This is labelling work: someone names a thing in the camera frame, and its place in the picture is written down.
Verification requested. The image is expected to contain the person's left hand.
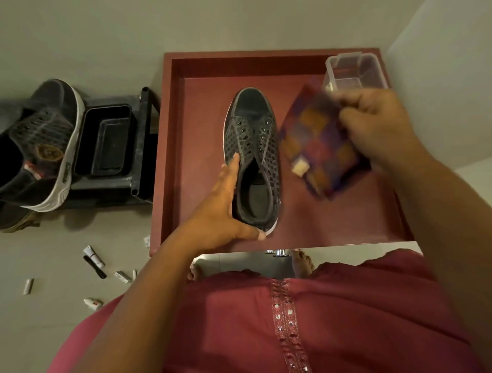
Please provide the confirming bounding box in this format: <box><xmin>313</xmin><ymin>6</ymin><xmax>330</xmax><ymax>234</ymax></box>
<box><xmin>169</xmin><ymin>152</ymin><xmax>267</xmax><ymax>256</ymax></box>

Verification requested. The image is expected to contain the black shoe rack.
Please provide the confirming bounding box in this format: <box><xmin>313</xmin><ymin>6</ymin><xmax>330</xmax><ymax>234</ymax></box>
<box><xmin>0</xmin><ymin>87</ymin><xmax>161</xmax><ymax>210</ymax></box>

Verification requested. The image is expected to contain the olive brown sandal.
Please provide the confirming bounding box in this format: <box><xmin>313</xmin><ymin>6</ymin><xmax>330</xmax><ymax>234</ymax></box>
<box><xmin>0</xmin><ymin>201</ymin><xmax>41</xmax><ymax>234</ymax></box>

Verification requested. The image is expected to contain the clear plastic box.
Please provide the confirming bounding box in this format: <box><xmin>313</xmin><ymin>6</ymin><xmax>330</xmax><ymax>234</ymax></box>
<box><xmin>322</xmin><ymin>52</ymin><xmax>390</xmax><ymax>93</ymax></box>

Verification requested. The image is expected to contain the dark grey sneaker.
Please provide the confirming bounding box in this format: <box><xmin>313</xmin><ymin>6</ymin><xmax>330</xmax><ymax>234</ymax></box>
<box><xmin>0</xmin><ymin>78</ymin><xmax>86</xmax><ymax>213</ymax></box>
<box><xmin>222</xmin><ymin>87</ymin><xmax>283</xmax><ymax>236</ymax></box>

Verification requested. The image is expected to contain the black plastic tray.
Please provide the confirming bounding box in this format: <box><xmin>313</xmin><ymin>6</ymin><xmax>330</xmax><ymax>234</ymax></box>
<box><xmin>73</xmin><ymin>104</ymin><xmax>135</xmax><ymax>179</ymax></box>

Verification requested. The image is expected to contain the pink embroidered tunic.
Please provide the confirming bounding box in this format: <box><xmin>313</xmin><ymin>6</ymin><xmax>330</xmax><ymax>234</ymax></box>
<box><xmin>48</xmin><ymin>248</ymin><xmax>489</xmax><ymax>373</ymax></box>

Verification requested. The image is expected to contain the person's left forearm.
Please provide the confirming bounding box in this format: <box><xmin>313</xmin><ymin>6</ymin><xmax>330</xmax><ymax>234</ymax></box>
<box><xmin>75</xmin><ymin>234</ymin><xmax>197</xmax><ymax>373</ymax></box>

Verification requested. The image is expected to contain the red tray table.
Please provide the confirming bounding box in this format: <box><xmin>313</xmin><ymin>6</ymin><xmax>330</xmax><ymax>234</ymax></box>
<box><xmin>149</xmin><ymin>48</ymin><xmax>415</xmax><ymax>257</ymax></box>

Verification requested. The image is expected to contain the person's right hand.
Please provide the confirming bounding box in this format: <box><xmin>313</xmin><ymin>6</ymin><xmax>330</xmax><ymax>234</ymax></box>
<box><xmin>331</xmin><ymin>87</ymin><xmax>425</xmax><ymax>172</ymax></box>

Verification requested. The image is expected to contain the person's right forearm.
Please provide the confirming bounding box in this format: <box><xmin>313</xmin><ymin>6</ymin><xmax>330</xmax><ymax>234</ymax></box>
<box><xmin>380</xmin><ymin>148</ymin><xmax>492</xmax><ymax>362</ymax></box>

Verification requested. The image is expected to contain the purple orange checked cloth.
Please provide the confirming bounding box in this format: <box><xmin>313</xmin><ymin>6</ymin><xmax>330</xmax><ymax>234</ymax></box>
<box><xmin>278</xmin><ymin>82</ymin><xmax>372</xmax><ymax>200</ymax></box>

